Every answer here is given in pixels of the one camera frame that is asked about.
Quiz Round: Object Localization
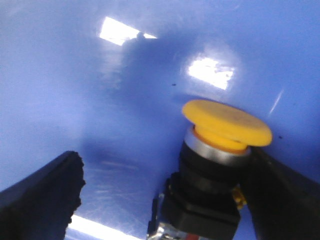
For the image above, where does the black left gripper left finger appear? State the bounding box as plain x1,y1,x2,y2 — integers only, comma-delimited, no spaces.
0,151,86,240

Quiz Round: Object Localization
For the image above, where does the yellow mushroom push button switch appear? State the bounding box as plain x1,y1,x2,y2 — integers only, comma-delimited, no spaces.
146,99,273,240

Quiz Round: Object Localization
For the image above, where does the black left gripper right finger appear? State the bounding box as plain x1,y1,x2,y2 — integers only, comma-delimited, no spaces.
241,147,320,240

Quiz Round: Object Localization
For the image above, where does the blue plastic tray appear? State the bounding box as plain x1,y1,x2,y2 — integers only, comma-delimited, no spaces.
0,0,320,240

